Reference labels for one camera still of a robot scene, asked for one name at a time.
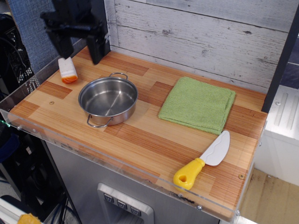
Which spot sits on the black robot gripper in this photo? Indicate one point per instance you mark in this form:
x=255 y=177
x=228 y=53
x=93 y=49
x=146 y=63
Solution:
x=75 y=18

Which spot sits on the stainless steel pot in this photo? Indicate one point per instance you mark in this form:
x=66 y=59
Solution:
x=108 y=101

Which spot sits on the salmon sushi toy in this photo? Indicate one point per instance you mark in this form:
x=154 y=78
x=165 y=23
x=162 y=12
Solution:
x=67 y=70

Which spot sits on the green folded towel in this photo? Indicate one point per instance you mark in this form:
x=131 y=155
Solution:
x=198 y=105

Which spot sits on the black crate at left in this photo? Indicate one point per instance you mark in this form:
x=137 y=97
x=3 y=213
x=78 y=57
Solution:
x=15 y=67

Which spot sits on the clear acrylic table guard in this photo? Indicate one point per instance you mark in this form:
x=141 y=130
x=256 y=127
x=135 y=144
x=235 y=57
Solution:
x=144 y=148

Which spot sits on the stainless steel cabinet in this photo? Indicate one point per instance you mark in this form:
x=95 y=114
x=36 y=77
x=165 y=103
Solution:
x=82 y=176

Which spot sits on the yellow object bottom left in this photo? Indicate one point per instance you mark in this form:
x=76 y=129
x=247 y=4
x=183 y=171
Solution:
x=28 y=219

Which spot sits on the yellow handled toy knife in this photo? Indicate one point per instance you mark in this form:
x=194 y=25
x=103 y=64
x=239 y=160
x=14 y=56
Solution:
x=213 y=156

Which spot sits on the dark right vertical post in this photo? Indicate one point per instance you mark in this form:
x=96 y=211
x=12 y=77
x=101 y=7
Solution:
x=282 y=63

